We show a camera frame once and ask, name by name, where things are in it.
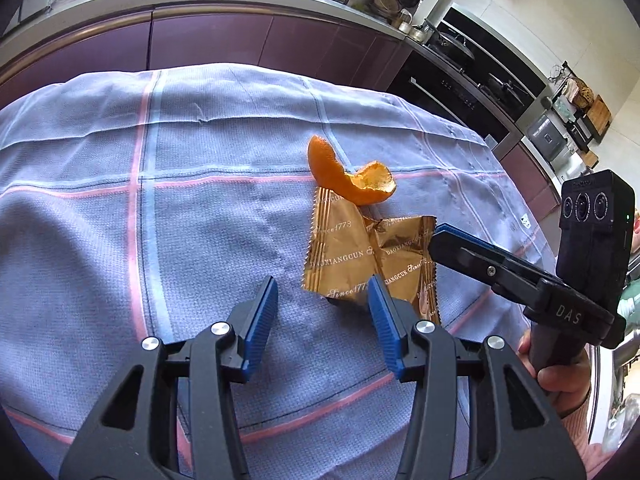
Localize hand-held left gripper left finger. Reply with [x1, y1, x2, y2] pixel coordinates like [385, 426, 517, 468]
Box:
[59, 275, 279, 480]

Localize purple kitchen cabinets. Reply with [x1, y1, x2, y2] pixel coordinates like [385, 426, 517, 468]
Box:
[0, 7, 407, 111]

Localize black built-in oven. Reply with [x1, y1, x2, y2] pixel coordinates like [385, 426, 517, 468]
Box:
[387, 50, 526, 147]

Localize black wok with lid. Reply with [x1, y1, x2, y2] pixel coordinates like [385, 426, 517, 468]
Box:
[429, 30, 474, 59]

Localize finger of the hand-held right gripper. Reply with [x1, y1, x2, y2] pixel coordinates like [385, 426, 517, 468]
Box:
[429, 231, 551, 309]
[434, 225, 556, 280]

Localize silver metal appliance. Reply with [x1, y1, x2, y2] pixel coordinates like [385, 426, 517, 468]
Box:
[525, 110, 572, 162]

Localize person's right forearm pink sleeve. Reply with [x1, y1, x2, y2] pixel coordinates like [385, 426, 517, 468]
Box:
[560, 391, 621, 480]

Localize person's right hand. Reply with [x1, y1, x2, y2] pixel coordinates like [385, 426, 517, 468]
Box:
[517, 330, 594, 407]

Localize dark pan on stove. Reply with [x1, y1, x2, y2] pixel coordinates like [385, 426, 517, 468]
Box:
[487, 72, 527, 102]

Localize orange peel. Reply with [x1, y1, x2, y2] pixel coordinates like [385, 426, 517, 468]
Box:
[306, 135, 399, 207]

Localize wooden cutting board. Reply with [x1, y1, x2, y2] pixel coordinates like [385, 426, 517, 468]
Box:
[585, 95, 614, 137]

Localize gold snack wrapper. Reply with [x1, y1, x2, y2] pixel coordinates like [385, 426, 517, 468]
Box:
[302, 186, 383, 307]
[369, 216, 442, 327]

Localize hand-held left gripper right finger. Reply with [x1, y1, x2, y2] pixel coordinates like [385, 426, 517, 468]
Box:
[367, 274, 586, 480]

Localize grey kitchen counter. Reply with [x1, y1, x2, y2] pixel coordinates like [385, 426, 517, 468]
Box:
[0, 0, 417, 86]

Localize purple plaid tablecloth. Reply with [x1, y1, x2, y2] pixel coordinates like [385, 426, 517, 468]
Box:
[0, 62, 561, 480]

